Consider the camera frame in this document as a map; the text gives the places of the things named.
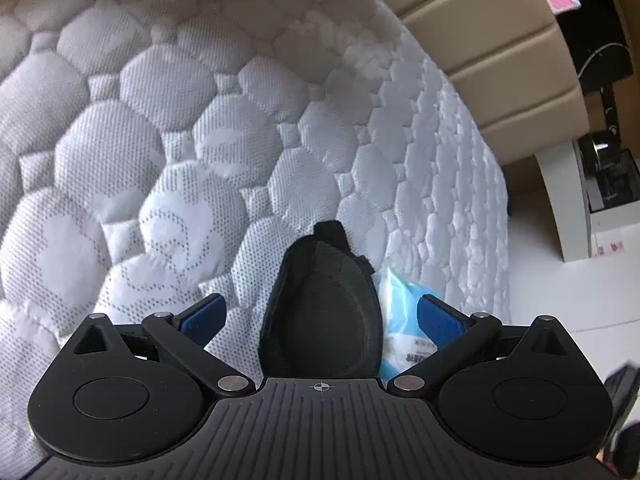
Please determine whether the black and blue container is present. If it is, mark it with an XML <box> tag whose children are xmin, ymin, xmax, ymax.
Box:
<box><xmin>258</xmin><ymin>220</ymin><xmax>384</xmax><ymax>379</ymax></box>

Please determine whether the black cable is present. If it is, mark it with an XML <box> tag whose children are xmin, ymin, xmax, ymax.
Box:
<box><xmin>577</xmin><ymin>41</ymin><xmax>634</xmax><ymax>79</ymax></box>

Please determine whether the white quilted mattress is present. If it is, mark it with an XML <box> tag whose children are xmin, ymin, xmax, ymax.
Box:
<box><xmin>1</xmin><ymin>0</ymin><xmax>509</xmax><ymax>479</ymax></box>

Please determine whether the white bedside furniture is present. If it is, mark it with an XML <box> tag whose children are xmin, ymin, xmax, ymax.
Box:
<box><xmin>535</xmin><ymin>141</ymin><xmax>639</xmax><ymax>262</ymax></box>

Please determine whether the light blue wipes packet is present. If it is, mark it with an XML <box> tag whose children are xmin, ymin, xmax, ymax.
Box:
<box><xmin>378</xmin><ymin>266</ymin><xmax>438</xmax><ymax>382</ymax></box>

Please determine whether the beige padded headboard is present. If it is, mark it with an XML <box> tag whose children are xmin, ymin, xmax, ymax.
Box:
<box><xmin>384</xmin><ymin>0</ymin><xmax>589</xmax><ymax>165</ymax></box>

